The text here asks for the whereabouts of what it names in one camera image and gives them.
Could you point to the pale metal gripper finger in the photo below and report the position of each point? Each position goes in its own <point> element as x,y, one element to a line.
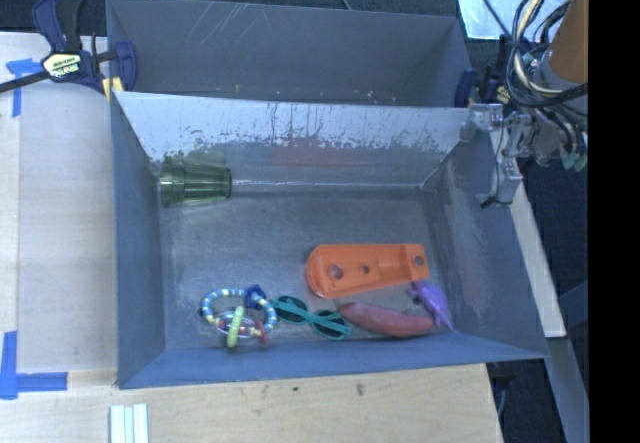
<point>482,117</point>
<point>509,176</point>

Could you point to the purple toy dinosaur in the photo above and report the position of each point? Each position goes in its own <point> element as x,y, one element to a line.
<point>434,300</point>

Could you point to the orange flat plastic tool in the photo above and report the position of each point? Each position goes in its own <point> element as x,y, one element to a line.
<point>360,271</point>

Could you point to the red-brown toy sausage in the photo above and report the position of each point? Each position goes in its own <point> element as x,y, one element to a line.
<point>387,320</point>

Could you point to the grey metal bin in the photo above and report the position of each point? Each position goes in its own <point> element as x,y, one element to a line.
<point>300,221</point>

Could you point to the green sunglasses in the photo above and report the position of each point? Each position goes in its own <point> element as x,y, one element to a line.
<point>330,323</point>

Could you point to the green plastic cup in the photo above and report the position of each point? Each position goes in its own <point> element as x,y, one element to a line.
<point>197,183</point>

